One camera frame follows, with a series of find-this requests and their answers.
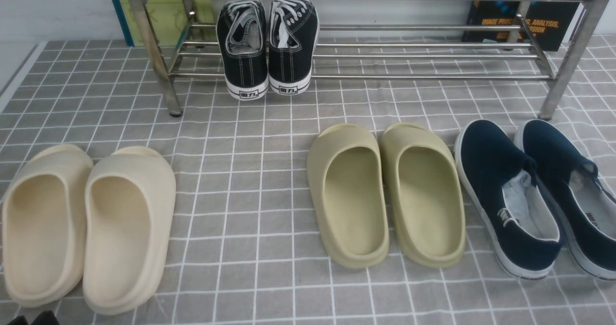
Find navy slip-on shoe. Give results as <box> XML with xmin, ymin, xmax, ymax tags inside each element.
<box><xmin>454</xmin><ymin>119</ymin><xmax>564</xmax><ymax>280</ymax></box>
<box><xmin>514</xmin><ymin>119</ymin><xmax>616</xmax><ymax>281</ymax></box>

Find grey checked floor cloth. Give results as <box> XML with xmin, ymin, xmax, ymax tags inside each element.
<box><xmin>1</xmin><ymin>40</ymin><xmax>615</xmax><ymax>325</ymax></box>

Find cream foam slipper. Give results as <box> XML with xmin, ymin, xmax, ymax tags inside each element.
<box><xmin>83</xmin><ymin>146</ymin><xmax>177</xmax><ymax>315</ymax></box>
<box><xmin>2</xmin><ymin>144</ymin><xmax>94</xmax><ymax>308</ymax></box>

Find black canvas sneaker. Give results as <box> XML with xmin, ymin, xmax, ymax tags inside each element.
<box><xmin>216</xmin><ymin>0</ymin><xmax>269</xmax><ymax>101</ymax></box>
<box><xmin>268</xmin><ymin>0</ymin><xmax>321</xmax><ymax>95</ymax></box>

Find right cream foam slipper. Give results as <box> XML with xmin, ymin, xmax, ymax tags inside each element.
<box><xmin>83</xmin><ymin>146</ymin><xmax>177</xmax><ymax>315</ymax></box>

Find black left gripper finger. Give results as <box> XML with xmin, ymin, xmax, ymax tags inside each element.
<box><xmin>7</xmin><ymin>316</ymin><xmax>29</xmax><ymax>325</ymax></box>
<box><xmin>31</xmin><ymin>310</ymin><xmax>60</xmax><ymax>325</ymax></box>

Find left cream foam slipper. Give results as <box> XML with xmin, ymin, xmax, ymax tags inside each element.
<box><xmin>2</xmin><ymin>144</ymin><xmax>94</xmax><ymax>308</ymax></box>

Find left olive foam slipper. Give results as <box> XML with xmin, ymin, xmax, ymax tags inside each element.
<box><xmin>306</xmin><ymin>123</ymin><xmax>390</xmax><ymax>269</ymax></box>

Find right black canvas sneaker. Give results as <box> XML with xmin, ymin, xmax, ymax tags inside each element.
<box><xmin>268</xmin><ymin>0</ymin><xmax>321</xmax><ymax>95</ymax></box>

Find left black canvas sneaker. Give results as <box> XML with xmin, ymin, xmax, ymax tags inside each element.
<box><xmin>216</xmin><ymin>0</ymin><xmax>269</xmax><ymax>101</ymax></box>

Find teal and yellow book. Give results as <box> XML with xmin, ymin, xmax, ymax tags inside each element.
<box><xmin>112</xmin><ymin>0</ymin><xmax>214</xmax><ymax>47</ymax></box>

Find olive foam slipper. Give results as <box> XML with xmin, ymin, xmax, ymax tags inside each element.
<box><xmin>379</xmin><ymin>122</ymin><xmax>466</xmax><ymax>268</ymax></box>
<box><xmin>306</xmin><ymin>123</ymin><xmax>390</xmax><ymax>269</ymax></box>

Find right olive foam slipper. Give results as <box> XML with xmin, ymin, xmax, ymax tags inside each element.
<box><xmin>379</xmin><ymin>122</ymin><xmax>466</xmax><ymax>268</ymax></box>

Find black image processing book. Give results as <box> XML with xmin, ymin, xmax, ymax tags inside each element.
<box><xmin>462</xmin><ymin>1</ymin><xmax>579</xmax><ymax>52</ymax></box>

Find metal shoe rack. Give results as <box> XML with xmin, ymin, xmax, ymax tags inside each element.
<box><xmin>128</xmin><ymin>0</ymin><xmax>609</xmax><ymax>120</ymax></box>

